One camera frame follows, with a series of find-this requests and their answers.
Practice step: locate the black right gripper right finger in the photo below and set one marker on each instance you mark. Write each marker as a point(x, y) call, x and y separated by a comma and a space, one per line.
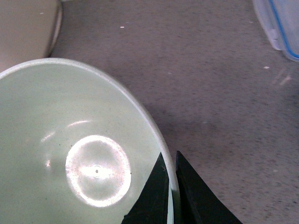
point(199, 205)

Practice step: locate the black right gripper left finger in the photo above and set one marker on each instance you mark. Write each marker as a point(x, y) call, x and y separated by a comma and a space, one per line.
point(152, 205)

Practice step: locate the green bowl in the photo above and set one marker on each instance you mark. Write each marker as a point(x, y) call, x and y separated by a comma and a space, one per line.
point(76, 147)

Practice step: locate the clear lid with blue seal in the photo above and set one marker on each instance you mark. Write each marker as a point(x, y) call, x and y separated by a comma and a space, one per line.
point(280, 22)

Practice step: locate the cream two-slot toaster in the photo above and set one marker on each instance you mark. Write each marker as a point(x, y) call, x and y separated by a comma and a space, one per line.
point(28, 30)

